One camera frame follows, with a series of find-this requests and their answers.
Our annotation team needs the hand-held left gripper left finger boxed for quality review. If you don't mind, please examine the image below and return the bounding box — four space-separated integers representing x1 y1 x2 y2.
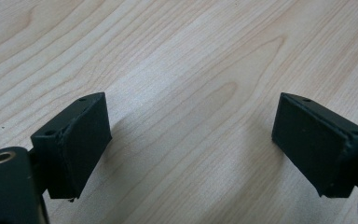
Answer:
30 91 113 200

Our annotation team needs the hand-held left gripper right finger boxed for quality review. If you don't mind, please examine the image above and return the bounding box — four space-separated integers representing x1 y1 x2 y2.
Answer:
270 91 358 199

